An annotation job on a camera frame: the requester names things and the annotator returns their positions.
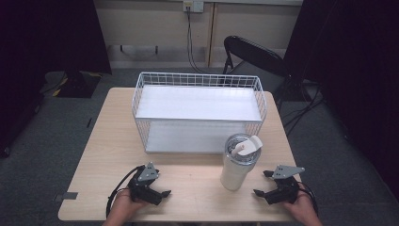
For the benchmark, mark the white tumbler with lid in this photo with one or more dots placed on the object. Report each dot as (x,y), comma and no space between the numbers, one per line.
(235,172)

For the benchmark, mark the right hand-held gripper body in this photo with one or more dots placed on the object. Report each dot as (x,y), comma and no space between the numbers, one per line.
(284,192)

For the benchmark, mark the person's right hand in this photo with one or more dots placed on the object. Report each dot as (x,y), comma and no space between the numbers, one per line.
(301,205)

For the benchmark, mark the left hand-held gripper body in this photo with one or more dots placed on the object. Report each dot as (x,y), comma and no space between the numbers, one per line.
(140,187)

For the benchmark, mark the person's left hand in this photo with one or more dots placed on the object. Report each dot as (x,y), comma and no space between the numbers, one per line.
(122,205)

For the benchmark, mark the grey tape strip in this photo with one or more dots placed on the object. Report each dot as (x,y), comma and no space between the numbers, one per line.
(66,196)

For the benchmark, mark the black folding chair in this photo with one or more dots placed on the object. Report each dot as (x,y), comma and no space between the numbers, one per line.
(255,55)

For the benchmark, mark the white wall socket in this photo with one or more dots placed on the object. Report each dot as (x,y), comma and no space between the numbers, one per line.
(193,5)

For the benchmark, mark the black curtain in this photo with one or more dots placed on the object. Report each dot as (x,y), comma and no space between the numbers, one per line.
(37,62)
(354,78)

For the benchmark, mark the black stand base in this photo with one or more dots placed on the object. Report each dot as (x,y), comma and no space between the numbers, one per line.
(76,84)

